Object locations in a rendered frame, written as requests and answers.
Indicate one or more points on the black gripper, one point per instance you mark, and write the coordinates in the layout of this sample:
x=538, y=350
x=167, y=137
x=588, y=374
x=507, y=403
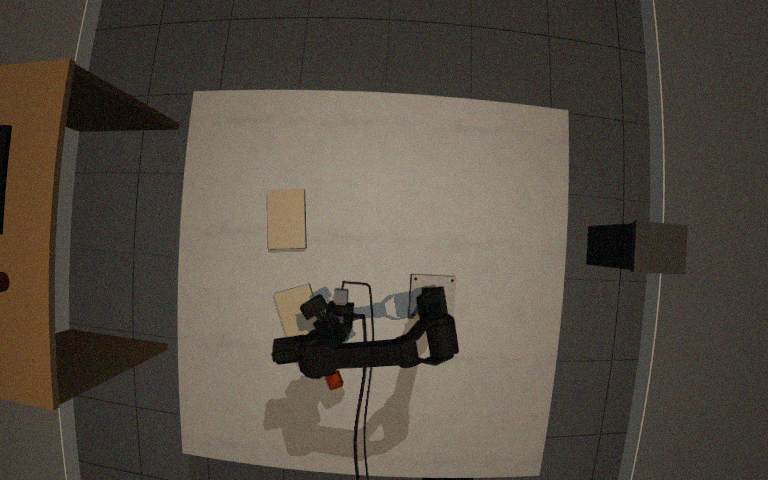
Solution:
x=315, y=306

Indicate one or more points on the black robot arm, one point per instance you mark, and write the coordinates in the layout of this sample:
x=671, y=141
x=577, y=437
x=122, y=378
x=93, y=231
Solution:
x=321, y=354

